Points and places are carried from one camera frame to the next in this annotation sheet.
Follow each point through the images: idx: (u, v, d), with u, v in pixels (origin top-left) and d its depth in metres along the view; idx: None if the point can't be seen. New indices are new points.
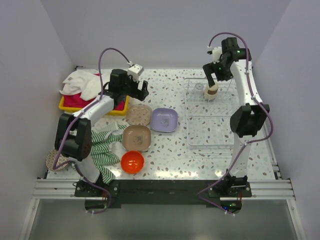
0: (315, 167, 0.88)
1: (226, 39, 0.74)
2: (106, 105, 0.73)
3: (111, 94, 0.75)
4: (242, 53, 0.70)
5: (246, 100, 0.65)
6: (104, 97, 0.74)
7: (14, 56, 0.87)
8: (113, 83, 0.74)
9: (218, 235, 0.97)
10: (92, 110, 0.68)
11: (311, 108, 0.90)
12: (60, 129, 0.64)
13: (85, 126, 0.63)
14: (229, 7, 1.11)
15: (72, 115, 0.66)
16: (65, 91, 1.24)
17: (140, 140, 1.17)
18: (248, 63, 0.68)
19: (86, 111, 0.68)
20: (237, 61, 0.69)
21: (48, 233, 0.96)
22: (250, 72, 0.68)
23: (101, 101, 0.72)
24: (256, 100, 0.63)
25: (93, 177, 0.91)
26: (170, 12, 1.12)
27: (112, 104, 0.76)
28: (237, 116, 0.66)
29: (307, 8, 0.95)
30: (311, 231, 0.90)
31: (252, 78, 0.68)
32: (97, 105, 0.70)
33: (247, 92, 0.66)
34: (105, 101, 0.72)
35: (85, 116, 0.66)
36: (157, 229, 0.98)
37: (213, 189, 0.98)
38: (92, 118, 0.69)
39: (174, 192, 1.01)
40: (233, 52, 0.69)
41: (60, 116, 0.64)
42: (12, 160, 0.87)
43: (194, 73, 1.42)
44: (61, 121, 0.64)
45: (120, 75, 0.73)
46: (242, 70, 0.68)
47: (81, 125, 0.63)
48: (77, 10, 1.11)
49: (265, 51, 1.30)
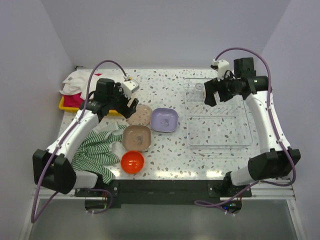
0: (315, 167, 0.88)
1: (240, 60, 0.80)
2: (87, 125, 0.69)
3: (95, 104, 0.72)
4: (261, 80, 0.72)
5: (271, 143, 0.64)
6: (86, 114, 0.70)
7: (14, 56, 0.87)
8: (99, 92, 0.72)
9: (218, 235, 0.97)
10: (69, 140, 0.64)
11: (311, 108, 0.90)
12: (36, 167, 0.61)
13: (61, 166, 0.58)
14: (230, 7, 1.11)
15: (47, 151, 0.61)
16: (65, 91, 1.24)
17: (140, 140, 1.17)
18: (269, 98, 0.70)
19: (64, 141, 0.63)
20: (256, 92, 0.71)
21: (48, 233, 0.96)
22: (271, 107, 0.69)
23: (82, 122, 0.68)
24: (282, 144, 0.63)
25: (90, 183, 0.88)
26: (170, 12, 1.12)
27: (94, 121, 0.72)
28: (260, 161, 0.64)
29: (306, 9, 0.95)
30: (311, 231, 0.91)
31: (274, 114, 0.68)
32: (76, 129, 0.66)
33: (270, 133, 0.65)
34: (85, 121, 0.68)
35: (62, 149, 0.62)
36: (157, 229, 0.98)
37: (213, 189, 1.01)
38: (73, 145, 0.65)
39: (173, 192, 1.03)
40: (250, 78, 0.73)
41: (33, 155, 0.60)
42: (12, 161, 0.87)
43: (195, 73, 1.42)
44: (35, 160, 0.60)
45: (107, 84, 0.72)
46: (263, 106, 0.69)
47: (56, 164, 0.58)
48: (77, 10, 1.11)
49: (265, 51, 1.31)
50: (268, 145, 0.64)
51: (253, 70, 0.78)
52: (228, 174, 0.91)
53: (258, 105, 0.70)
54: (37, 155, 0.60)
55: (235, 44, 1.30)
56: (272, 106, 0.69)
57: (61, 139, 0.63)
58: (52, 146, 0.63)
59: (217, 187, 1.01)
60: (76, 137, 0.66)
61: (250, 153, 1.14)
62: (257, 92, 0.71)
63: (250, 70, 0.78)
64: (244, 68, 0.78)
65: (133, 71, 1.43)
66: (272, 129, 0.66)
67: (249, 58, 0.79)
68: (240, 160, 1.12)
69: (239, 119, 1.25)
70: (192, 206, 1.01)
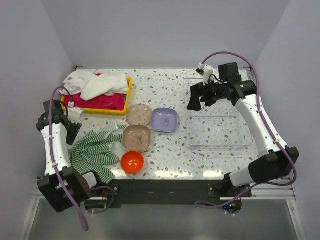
0: (315, 167, 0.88)
1: (224, 65, 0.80)
2: (61, 135, 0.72)
3: (53, 114, 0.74)
4: (248, 85, 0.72)
5: (269, 145, 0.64)
6: (53, 127, 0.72)
7: (14, 56, 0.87)
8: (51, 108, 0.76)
9: (218, 235, 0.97)
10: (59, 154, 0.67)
11: (311, 108, 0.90)
12: (49, 193, 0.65)
13: (73, 174, 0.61)
14: (229, 7, 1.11)
15: (49, 175, 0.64)
16: (66, 91, 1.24)
17: (140, 140, 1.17)
18: (258, 100, 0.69)
19: (56, 157, 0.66)
20: (245, 98, 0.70)
21: (48, 233, 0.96)
22: (262, 110, 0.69)
23: (56, 136, 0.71)
24: (279, 144, 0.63)
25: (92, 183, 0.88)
26: (170, 12, 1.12)
27: (64, 131, 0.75)
28: (261, 163, 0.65)
29: (306, 9, 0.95)
30: (311, 231, 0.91)
31: (266, 116, 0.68)
32: (56, 144, 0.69)
33: (266, 135, 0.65)
34: (58, 133, 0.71)
35: (60, 163, 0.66)
36: (157, 229, 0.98)
37: (213, 189, 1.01)
38: (65, 156, 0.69)
39: (174, 192, 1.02)
40: (237, 86, 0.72)
41: (39, 187, 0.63)
42: (12, 161, 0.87)
43: (194, 73, 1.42)
44: (45, 189, 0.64)
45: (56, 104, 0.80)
46: (254, 109, 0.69)
47: (66, 177, 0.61)
48: (77, 10, 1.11)
49: (265, 51, 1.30)
50: (266, 147, 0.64)
51: (238, 74, 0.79)
52: (227, 175, 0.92)
53: (248, 109, 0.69)
54: (43, 184, 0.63)
55: (235, 44, 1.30)
56: (262, 108, 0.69)
57: (51, 159, 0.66)
58: (49, 168, 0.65)
59: (217, 187, 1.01)
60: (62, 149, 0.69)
61: (251, 153, 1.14)
62: (245, 97, 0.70)
63: (235, 75, 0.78)
64: (230, 73, 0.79)
65: (133, 71, 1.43)
66: (267, 131, 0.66)
67: (234, 64, 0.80)
68: (240, 160, 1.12)
69: (238, 119, 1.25)
70: (192, 206, 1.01)
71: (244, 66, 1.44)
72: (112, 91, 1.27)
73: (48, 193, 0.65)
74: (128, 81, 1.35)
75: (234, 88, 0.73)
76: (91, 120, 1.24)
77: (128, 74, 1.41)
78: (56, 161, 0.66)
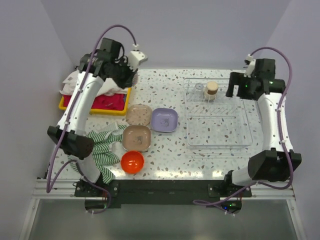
0: (315, 167, 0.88)
1: (262, 60, 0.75)
2: (91, 91, 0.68)
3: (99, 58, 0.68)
4: (275, 85, 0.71)
5: (274, 143, 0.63)
6: (88, 79, 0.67)
7: (14, 57, 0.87)
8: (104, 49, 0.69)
9: (218, 235, 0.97)
10: (76, 114, 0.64)
11: (311, 108, 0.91)
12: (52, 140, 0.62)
13: (75, 141, 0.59)
14: (230, 7, 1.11)
15: (59, 128, 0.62)
16: (65, 91, 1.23)
17: (140, 140, 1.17)
18: (281, 101, 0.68)
19: (71, 115, 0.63)
20: (268, 93, 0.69)
21: (48, 233, 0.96)
22: (282, 110, 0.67)
23: (84, 90, 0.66)
24: (284, 145, 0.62)
25: (93, 176, 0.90)
26: (170, 12, 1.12)
27: (99, 85, 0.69)
28: (259, 160, 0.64)
29: (306, 9, 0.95)
30: (312, 231, 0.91)
31: (283, 117, 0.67)
32: (80, 99, 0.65)
33: (274, 133, 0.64)
34: (89, 87, 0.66)
35: (72, 126, 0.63)
36: (157, 229, 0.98)
37: (213, 189, 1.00)
38: (81, 114, 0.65)
39: (174, 192, 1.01)
40: (265, 83, 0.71)
41: (48, 129, 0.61)
42: (12, 161, 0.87)
43: (194, 73, 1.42)
44: (50, 135, 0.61)
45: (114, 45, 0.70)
46: (273, 106, 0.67)
47: (69, 139, 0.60)
48: (77, 10, 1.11)
49: (265, 50, 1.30)
50: (270, 144, 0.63)
51: (273, 72, 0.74)
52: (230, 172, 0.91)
53: (268, 104, 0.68)
54: (51, 131, 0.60)
55: (235, 44, 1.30)
56: (282, 108, 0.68)
57: (68, 114, 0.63)
58: (61, 123, 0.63)
59: (217, 187, 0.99)
60: (82, 108, 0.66)
61: (250, 153, 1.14)
62: (269, 93, 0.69)
63: (270, 72, 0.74)
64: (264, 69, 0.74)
65: None
66: (277, 129, 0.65)
67: (271, 61, 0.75)
68: (240, 160, 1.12)
69: (238, 119, 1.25)
70: (192, 206, 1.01)
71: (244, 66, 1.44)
72: (112, 91, 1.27)
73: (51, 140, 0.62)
74: None
75: (262, 82, 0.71)
76: (91, 120, 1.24)
77: None
78: (70, 120, 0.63)
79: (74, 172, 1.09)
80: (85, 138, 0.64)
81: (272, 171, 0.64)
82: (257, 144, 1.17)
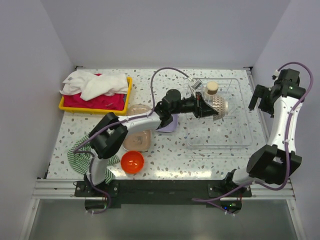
0: (316, 166, 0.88)
1: (287, 70, 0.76)
2: (151, 122, 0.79)
3: (161, 115, 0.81)
4: (294, 91, 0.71)
5: (277, 141, 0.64)
6: (153, 114, 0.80)
7: (13, 56, 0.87)
8: (163, 106, 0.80)
9: (217, 235, 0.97)
10: (135, 121, 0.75)
11: (312, 107, 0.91)
12: (101, 122, 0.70)
13: (121, 133, 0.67)
14: (229, 7, 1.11)
15: (117, 118, 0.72)
16: (65, 91, 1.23)
17: (140, 140, 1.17)
18: (296, 105, 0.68)
19: (130, 120, 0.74)
20: (285, 96, 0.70)
21: (48, 232, 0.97)
22: (294, 114, 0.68)
23: (149, 117, 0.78)
24: (287, 145, 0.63)
25: (98, 178, 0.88)
26: (170, 11, 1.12)
27: (157, 123, 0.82)
28: (257, 156, 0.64)
29: (307, 9, 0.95)
30: (312, 231, 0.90)
31: (293, 120, 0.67)
32: (142, 119, 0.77)
33: (280, 132, 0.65)
34: (153, 119, 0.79)
35: (127, 124, 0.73)
36: (157, 229, 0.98)
37: (213, 189, 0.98)
38: (132, 128, 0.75)
39: (174, 192, 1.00)
40: (286, 87, 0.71)
41: (109, 113, 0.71)
42: (11, 161, 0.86)
43: (194, 73, 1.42)
44: (105, 118, 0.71)
45: (173, 102, 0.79)
46: (286, 109, 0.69)
47: (118, 129, 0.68)
48: (76, 10, 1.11)
49: (265, 51, 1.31)
50: (273, 141, 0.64)
51: (295, 83, 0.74)
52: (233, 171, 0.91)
53: (282, 106, 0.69)
54: (110, 115, 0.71)
55: (235, 43, 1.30)
56: (295, 113, 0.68)
57: (130, 117, 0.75)
58: (122, 116, 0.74)
59: (217, 187, 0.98)
60: (138, 125, 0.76)
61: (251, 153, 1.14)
62: (286, 96, 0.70)
63: (292, 82, 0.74)
64: (287, 77, 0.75)
65: (133, 71, 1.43)
66: (283, 129, 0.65)
67: (296, 71, 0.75)
68: (240, 160, 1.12)
69: (239, 119, 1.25)
70: (192, 206, 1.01)
71: (244, 66, 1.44)
72: (112, 91, 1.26)
73: (100, 122, 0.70)
74: (128, 81, 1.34)
75: (282, 86, 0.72)
76: (91, 120, 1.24)
77: (128, 74, 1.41)
78: (129, 121, 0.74)
79: (74, 172, 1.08)
80: (120, 143, 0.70)
81: (269, 170, 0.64)
82: (257, 144, 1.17)
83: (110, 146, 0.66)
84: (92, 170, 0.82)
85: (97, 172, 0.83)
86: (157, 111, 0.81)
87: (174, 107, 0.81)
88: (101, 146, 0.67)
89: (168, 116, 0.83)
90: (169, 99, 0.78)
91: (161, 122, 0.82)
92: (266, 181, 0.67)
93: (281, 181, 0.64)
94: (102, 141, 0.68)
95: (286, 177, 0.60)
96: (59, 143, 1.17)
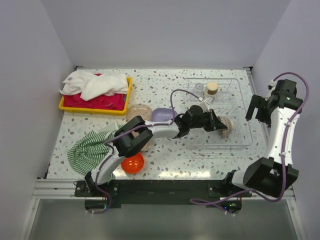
0: (316, 167, 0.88)
1: (284, 80, 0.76)
2: (171, 131, 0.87)
3: (180, 126, 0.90)
4: (292, 102, 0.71)
5: (274, 153, 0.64)
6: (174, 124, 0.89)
7: (13, 56, 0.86)
8: (185, 118, 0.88)
9: (217, 235, 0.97)
10: (158, 128, 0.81)
11: (312, 107, 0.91)
12: (128, 123, 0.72)
13: (147, 136, 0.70)
14: (229, 7, 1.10)
15: (143, 121, 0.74)
16: (65, 91, 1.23)
17: None
18: (293, 116, 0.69)
19: (155, 126, 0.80)
20: (282, 107, 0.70)
21: (48, 233, 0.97)
22: (291, 125, 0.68)
23: (170, 126, 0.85)
24: (283, 158, 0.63)
25: (105, 178, 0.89)
26: (170, 11, 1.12)
27: (175, 132, 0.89)
28: (254, 168, 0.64)
29: (307, 9, 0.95)
30: (312, 231, 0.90)
31: (290, 132, 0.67)
32: (163, 127, 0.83)
33: (277, 145, 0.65)
34: (173, 128, 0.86)
35: (152, 129, 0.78)
36: (157, 229, 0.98)
37: (213, 189, 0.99)
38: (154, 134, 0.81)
39: (174, 192, 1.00)
40: (283, 98, 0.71)
41: (137, 116, 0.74)
42: (11, 162, 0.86)
43: (194, 73, 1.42)
44: (133, 120, 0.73)
45: (195, 115, 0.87)
46: (283, 120, 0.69)
47: (145, 132, 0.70)
48: (76, 10, 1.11)
49: (265, 51, 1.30)
50: (270, 153, 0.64)
51: (292, 93, 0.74)
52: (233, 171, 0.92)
53: (279, 118, 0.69)
54: (139, 118, 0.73)
55: (235, 43, 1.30)
56: (292, 124, 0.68)
57: (155, 123, 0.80)
58: (148, 121, 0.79)
59: (217, 187, 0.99)
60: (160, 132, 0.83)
61: (250, 153, 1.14)
62: (283, 107, 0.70)
63: (289, 92, 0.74)
64: (284, 88, 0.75)
65: (133, 71, 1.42)
66: (280, 141, 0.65)
67: (293, 82, 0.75)
68: (240, 160, 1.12)
69: (238, 119, 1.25)
70: (192, 206, 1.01)
71: (244, 66, 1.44)
72: (112, 91, 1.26)
73: (128, 123, 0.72)
74: (128, 81, 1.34)
75: (280, 97, 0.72)
76: (91, 120, 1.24)
77: (128, 74, 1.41)
78: (153, 127, 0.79)
79: (74, 172, 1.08)
80: (142, 146, 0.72)
81: (266, 183, 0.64)
82: (257, 144, 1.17)
83: (134, 148, 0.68)
84: (103, 169, 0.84)
85: (104, 172, 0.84)
86: (177, 121, 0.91)
87: (194, 122, 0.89)
88: (127, 146, 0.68)
89: (186, 129, 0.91)
90: (192, 112, 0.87)
91: (178, 132, 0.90)
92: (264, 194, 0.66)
93: (278, 195, 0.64)
94: (127, 141, 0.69)
95: (283, 189, 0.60)
96: (59, 143, 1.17)
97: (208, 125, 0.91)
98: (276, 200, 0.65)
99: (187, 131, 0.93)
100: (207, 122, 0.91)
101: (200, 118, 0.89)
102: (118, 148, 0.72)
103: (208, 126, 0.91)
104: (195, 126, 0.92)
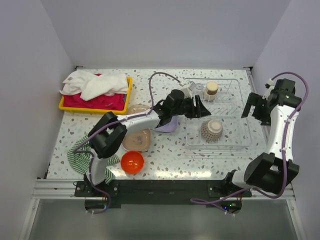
0: (315, 167, 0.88)
1: (282, 80, 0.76)
2: (151, 121, 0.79)
3: (161, 113, 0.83)
4: (291, 100, 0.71)
5: (274, 149, 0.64)
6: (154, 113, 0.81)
7: (13, 56, 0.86)
8: (167, 104, 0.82)
9: (217, 235, 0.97)
10: (134, 121, 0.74)
11: (312, 107, 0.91)
12: (100, 122, 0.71)
13: (120, 131, 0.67)
14: (229, 7, 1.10)
15: (116, 117, 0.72)
16: (65, 91, 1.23)
17: (140, 140, 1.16)
18: (293, 113, 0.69)
19: (129, 119, 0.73)
20: (282, 105, 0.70)
21: (48, 233, 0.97)
22: (291, 122, 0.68)
23: (148, 116, 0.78)
24: (284, 154, 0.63)
25: (98, 178, 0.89)
26: (170, 11, 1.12)
27: (157, 122, 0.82)
28: (254, 165, 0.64)
29: (306, 9, 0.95)
30: (312, 231, 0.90)
31: (290, 129, 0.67)
32: (139, 118, 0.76)
33: (277, 141, 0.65)
34: (152, 118, 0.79)
35: (126, 123, 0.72)
36: (157, 229, 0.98)
37: (213, 189, 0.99)
38: (131, 127, 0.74)
39: (174, 192, 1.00)
40: (282, 96, 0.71)
41: (107, 113, 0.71)
42: (11, 162, 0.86)
43: (194, 73, 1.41)
44: (103, 117, 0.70)
45: (177, 100, 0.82)
46: (283, 117, 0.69)
47: (117, 129, 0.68)
48: (76, 10, 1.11)
49: (265, 51, 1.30)
50: (270, 149, 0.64)
51: (292, 92, 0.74)
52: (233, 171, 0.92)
53: (279, 115, 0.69)
54: (109, 115, 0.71)
55: (235, 43, 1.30)
56: (292, 121, 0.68)
57: (129, 116, 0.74)
58: (121, 115, 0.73)
59: (217, 186, 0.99)
60: (137, 125, 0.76)
61: (250, 153, 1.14)
62: (283, 105, 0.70)
63: (289, 91, 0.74)
64: (283, 87, 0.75)
65: (133, 71, 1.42)
66: (281, 138, 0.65)
67: (292, 81, 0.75)
68: (240, 160, 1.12)
69: (238, 119, 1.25)
70: (192, 206, 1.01)
71: (244, 66, 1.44)
72: (112, 91, 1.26)
73: (99, 122, 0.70)
74: (128, 81, 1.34)
75: (279, 95, 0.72)
76: (91, 120, 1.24)
77: (128, 74, 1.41)
78: (128, 120, 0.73)
79: (74, 172, 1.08)
80: (120, 142, 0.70)
81: (266, 179, 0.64)
82: (257, 144, 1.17)
83: (109, 146, 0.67)
84: (92, 171, 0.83)
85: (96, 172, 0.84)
86: (157, 109, 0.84)
87: (176, 107, 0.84)
88: (101, 145, 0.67)
89: (168, 116, 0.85)
90: (173, 96, 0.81)
91: (160, 120, 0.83)
92: (264, 191, 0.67)
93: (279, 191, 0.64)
94: (101, 140, 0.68)
95: (283, 186, 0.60)
96: (59, 143, 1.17)
97: (190, 112, 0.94)
98: (276, 197, 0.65)
99: (170, 119, 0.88)
100: (188, 109, 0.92)
101: (181, 103, 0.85)
102: (95, 148, 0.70)
103: (190, 114, 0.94)
104: (177, 114, 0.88)
